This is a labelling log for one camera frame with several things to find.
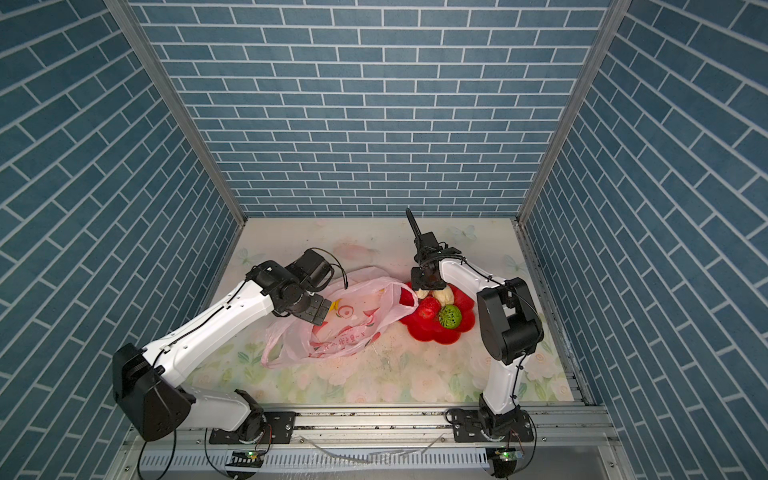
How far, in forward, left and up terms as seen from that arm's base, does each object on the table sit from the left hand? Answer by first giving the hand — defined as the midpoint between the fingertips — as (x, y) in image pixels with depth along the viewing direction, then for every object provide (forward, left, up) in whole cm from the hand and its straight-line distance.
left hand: (309, 307), depth 79 cm
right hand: (+14, -31, -9) cm, 36 cm away
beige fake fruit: (+8, -39, -8) cm, 41 cm away
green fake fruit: (+1, -40, -8) cm, 40 cm away
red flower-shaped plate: (-1, -32, -13) cm, 34 cm away
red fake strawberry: (+4, -34, -9) cm, 35 cm away
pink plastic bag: (+6, -12, -15) cm, 20 cm away
